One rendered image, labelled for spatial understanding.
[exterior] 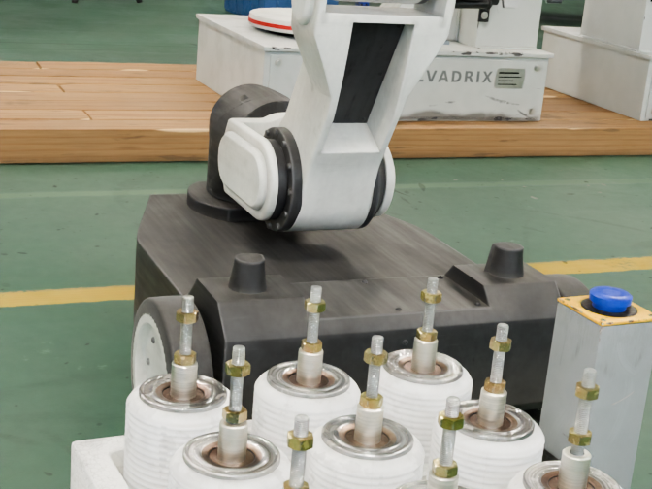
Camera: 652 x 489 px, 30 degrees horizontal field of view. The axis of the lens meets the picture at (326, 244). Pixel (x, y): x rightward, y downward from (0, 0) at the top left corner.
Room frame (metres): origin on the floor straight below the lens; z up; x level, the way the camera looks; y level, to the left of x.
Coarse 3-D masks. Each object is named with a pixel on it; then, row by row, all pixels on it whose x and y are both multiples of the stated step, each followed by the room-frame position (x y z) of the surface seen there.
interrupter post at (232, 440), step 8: (224, 424) 0.84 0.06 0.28; (240, 424) 0.84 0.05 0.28; (224, 432) 0.84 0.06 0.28; (232, 432) 0.84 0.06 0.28; (240, 432) 0.84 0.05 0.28; (224, 440) 0.84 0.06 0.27; (232, 440) 0.84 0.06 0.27; (240, 440) 0.84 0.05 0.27; (224, 448) 0.84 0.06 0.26; (232, 448) 0.84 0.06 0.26; (240, 448) 0.84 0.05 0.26; (224, 456) 0.84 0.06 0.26; (232, 456) 0.84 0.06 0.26; (240, 456) 0.84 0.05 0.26
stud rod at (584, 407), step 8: (592, 368) 0.85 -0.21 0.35; (584, 376) 0.85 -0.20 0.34; (592, 376) 0.84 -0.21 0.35; (584, 384) 0.84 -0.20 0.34; (592, 384) 0.84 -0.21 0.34; (584, 400) 0.84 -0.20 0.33; (584, 408) 0.84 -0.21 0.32; (576, 416) 0.85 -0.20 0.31; (584, 416) 0.84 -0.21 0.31; (576, 424) 0.85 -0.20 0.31; (584, 424) 0.84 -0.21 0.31; (576, 432) 0.84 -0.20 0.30; (584, 432) 0.84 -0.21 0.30; (576, 448) 0.84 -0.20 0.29
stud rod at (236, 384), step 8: (232, 352) 0.85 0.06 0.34; (240, 352) 0.84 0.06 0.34; (232, 360) 0.85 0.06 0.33; (240, 360) 0.85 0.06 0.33; (232, 376) 0.85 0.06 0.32; (232, 384) 0.84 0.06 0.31; (240, 384) 0.85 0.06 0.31; (232, 392) 0.84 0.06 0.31; (240, 392) 0.85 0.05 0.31; (232, 400) 0.85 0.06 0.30; (240, 400) 0.85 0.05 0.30; (232, 408) 0.84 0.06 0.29; (240, 408) 0.85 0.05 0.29; (232, 424) 0.84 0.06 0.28
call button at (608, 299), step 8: (592, 288) 1.10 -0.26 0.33; (600, 288) 1.10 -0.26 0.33; (608, 288) 1.11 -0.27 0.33; (616, 288) 1.11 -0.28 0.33; (592, 296) 1.09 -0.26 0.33; (600, 296) 1.08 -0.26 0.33; (608, 296) 1.08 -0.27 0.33; (616, 296) 1.09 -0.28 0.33; (624, 296) 1.09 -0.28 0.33; (632, 296) 1.10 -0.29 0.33; (592, 304) 1.10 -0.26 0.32; (600, 304) 1.08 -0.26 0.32; (608, 304) 1.08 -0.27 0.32; (616, 304) 1.08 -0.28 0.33; (624, 304) 1.08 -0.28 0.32
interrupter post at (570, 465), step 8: (568, 448) 0.85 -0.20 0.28; (568, 456) 0.84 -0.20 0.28; (576, 456) 0.84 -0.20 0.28; (584, 456) 0.84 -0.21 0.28; (568, 464) 0.84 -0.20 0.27; (576, 464) 0.84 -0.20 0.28; (584, 464) 0.84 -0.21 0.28; (560, 472) 0.85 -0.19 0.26; (568, 472) 0.84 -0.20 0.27; (576, 472) 0.84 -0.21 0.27; (584, 472) 0.84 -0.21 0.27; (560, 480) 0.84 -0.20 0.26; (568, 480) 0.84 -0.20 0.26; (576, 480) 0.84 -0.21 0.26; (584, 480) 0.84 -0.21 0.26; (560, 488) 0.84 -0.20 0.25; (568, 488) 0.84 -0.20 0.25; (576, 488) 0.84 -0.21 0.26; (584, 488) 0.84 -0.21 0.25
